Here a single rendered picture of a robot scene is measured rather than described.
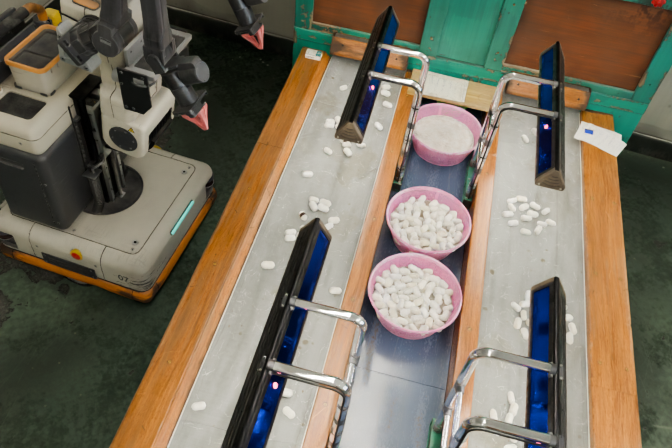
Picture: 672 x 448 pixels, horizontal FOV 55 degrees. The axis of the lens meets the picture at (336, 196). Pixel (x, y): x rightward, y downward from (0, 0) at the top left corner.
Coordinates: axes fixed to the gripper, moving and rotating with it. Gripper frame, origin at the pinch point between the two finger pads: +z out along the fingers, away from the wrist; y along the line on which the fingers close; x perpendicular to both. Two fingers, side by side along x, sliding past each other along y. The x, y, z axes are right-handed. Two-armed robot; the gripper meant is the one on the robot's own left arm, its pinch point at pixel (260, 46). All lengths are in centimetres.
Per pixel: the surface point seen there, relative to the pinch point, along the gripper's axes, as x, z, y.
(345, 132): -39, 12, -36
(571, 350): -91, 77, -59
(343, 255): -30, 46, -51
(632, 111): -106, 77, 49
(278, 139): -0.9, 26.9, -15.2
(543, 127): -85, 36, -11
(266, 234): -9, 35, -53
